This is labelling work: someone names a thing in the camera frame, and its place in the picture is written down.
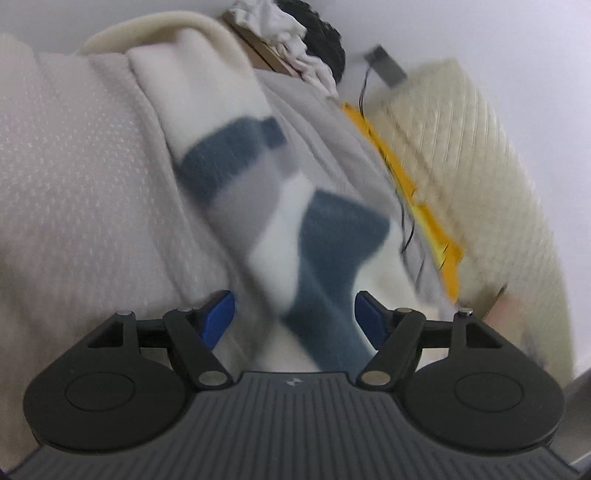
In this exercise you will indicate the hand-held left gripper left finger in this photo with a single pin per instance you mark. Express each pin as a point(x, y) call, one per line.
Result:
point(219, 314)

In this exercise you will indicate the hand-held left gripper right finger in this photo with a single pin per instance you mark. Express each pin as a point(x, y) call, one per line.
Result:
point(371, 319)

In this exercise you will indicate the white and blue fluffy sweater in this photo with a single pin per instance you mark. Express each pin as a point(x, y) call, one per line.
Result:
point(323, 240)

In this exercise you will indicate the plaid cloth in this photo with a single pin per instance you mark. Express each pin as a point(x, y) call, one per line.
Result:
point(501, 307)

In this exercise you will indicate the yellow sheet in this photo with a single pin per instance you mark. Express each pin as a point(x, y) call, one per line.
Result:
point(402, 177)

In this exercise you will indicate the grey bed sheet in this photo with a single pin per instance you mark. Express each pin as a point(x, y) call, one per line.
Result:
point(318, 120)

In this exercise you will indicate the beige dotted bed cover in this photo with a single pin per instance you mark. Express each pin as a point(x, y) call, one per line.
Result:
point(69, 161)

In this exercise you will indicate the grey furniture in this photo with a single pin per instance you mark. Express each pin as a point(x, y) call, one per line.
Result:
point(579, 415)

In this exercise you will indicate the brown cardboard piece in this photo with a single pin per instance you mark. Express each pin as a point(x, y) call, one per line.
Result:
point(264, 47)

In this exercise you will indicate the black cloth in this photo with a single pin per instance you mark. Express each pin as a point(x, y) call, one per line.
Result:
point(323, 39)

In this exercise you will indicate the cream fleece blanket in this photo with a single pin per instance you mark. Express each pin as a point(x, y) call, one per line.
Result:
point(152, 27)

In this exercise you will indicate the white crumpled cloth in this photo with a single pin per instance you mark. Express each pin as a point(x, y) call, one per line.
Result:
point(277, 18)

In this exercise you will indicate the grey wall power adapter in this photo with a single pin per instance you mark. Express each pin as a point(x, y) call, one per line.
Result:
point(385, 64)

